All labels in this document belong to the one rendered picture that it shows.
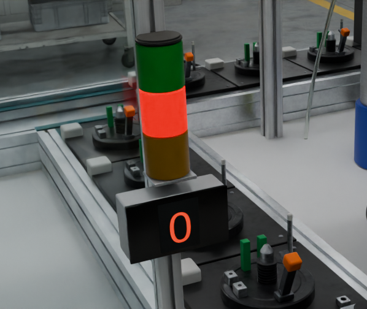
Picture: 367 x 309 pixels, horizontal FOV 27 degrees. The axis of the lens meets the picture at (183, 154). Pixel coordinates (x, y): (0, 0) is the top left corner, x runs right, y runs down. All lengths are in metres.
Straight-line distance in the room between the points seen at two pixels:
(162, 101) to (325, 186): 1.01
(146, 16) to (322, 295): 0.54
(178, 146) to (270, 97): 1.19
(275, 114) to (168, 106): 1.25
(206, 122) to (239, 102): 0.11
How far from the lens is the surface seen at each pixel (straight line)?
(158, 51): 0.79
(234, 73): 2.25
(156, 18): 0.83
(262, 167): 1.87
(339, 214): 1.65
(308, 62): 2.34
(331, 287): 1.19
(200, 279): 1.21
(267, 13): 1.95
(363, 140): 1.85
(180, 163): 0.84
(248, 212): 1.41
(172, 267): 0.94
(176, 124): 0.82
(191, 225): 0.87
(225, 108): 2.08
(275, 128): 2.06
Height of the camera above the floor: 1.60
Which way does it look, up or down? 22 degrees down
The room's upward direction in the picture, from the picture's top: 4 degrees counter-clockwise
